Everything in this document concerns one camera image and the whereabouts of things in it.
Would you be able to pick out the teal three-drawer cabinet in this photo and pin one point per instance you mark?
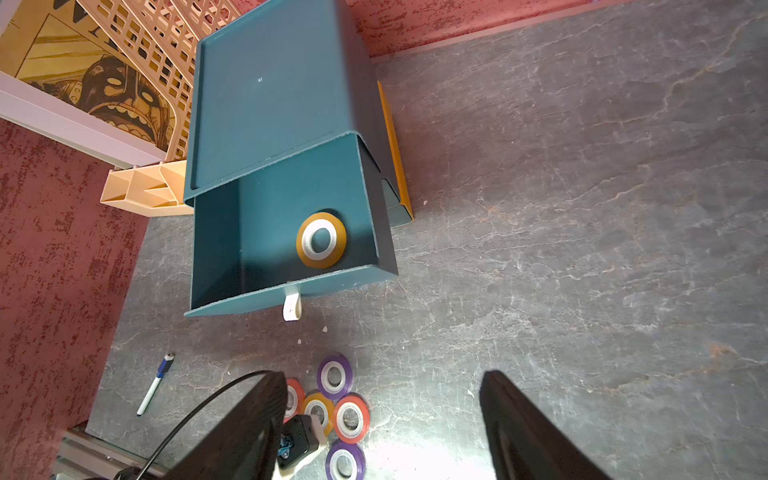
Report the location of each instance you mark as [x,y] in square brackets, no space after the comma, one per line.
[288,120]

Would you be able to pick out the blue capped white marker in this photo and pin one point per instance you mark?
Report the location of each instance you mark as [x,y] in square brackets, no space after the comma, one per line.
[163,368]

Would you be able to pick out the purple tape roll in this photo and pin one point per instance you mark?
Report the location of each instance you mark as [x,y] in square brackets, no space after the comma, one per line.
[345,462]
[335,377]

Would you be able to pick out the red tape roll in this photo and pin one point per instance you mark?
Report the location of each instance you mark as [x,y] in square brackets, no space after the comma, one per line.
[352,419]
[295,398]

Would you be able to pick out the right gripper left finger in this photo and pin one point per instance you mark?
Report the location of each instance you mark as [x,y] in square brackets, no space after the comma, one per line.
[244,444]

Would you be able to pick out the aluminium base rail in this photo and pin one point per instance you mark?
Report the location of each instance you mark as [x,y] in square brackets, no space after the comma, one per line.
[84,456]

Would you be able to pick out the beige plastic file organizer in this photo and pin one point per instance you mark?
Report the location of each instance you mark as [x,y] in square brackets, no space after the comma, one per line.
[160,40]

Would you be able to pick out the yellow illustrated book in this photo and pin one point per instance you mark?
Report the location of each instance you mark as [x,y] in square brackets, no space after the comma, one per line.
[57,47]

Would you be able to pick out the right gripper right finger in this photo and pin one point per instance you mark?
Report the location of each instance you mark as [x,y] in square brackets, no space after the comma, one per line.
[523,442]

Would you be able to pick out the orange tape roll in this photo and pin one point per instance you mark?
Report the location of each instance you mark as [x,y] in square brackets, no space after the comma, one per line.
[322,408]
[321,240]

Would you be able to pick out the lilac folder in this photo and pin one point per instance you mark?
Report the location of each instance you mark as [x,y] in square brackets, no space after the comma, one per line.
[44,114]

